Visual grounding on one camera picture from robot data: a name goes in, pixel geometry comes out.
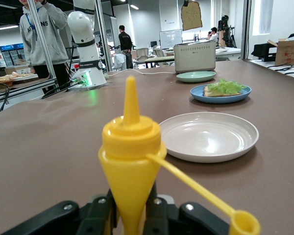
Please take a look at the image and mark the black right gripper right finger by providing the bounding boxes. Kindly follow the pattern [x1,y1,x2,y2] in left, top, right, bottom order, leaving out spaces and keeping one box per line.
[144,182,232,235]

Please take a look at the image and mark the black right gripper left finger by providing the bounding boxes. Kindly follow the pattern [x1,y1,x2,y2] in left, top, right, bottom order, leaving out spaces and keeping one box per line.
[1,189,121,235]

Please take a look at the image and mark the brown bread slice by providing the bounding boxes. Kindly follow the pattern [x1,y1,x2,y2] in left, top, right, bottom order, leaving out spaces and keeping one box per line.
[180,0,203,32]
[202,85,243,97]

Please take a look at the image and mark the yellow squeeze bottle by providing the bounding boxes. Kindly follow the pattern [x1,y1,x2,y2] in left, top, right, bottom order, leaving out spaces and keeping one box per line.
[98,75,262,235]

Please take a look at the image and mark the green lettuce leaf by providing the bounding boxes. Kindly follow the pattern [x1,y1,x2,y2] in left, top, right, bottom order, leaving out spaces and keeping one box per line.
[207,78,247,95]

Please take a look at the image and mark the green round plate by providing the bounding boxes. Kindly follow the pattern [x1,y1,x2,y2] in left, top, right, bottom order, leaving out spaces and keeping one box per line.
[175,70,217,83]

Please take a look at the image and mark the white round plate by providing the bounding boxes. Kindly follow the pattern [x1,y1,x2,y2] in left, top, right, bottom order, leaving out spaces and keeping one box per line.
[159,112,260,164]

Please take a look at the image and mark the blue round plate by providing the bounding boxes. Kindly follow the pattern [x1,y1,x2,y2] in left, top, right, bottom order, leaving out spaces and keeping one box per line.
[190,84,252,104]

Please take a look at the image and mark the white whiteboard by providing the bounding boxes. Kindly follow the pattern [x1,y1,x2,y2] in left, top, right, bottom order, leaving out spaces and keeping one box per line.
[159,28,183,49]

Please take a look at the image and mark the seated person in white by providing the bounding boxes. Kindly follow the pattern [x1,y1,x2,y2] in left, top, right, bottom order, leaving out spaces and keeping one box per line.
[207,26,219,42]

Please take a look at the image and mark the black robot on stand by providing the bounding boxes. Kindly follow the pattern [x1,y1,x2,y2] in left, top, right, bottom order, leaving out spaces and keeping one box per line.
[218,15,237,48]

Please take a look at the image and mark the beige chrome toaster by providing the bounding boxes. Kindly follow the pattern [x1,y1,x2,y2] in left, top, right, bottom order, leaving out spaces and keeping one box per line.
[173,41,217,74]

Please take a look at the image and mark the grey office chair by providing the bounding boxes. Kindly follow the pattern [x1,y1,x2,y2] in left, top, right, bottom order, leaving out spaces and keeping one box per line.
[135,47,150,63]

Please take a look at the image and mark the person in black shirt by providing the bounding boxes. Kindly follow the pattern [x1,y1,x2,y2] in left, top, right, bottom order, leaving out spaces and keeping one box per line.
[118,24,134,70]

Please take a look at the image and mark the brown cardboard box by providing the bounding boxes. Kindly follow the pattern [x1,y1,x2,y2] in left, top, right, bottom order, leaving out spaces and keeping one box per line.
[267,38,294,66]

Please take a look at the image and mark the orange packaged item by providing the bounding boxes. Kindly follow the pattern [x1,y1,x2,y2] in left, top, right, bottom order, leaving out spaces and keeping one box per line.
[0,74,15,85]

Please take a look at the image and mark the person in grey hoodie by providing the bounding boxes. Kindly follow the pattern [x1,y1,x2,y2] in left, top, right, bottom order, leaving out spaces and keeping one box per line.
[19,0,71,95]

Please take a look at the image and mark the blue-topped display fridge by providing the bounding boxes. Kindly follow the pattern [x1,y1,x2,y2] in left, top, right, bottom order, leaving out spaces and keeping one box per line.
[0,43,25,67]

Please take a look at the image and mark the white toaster power cable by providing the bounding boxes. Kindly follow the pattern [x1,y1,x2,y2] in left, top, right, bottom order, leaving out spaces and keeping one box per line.
[104,68,177,79]

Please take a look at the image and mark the aluminium vertical post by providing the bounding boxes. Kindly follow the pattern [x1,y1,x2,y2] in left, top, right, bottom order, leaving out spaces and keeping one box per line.
[26,0,57,79]
[94,0,113,72]

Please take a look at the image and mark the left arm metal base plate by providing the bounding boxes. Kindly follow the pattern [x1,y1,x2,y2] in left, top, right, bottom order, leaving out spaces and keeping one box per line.
[67,82,113,93]

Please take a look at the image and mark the black cable on table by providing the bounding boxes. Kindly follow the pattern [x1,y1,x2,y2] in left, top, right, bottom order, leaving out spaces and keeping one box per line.
[40,82,73,100]

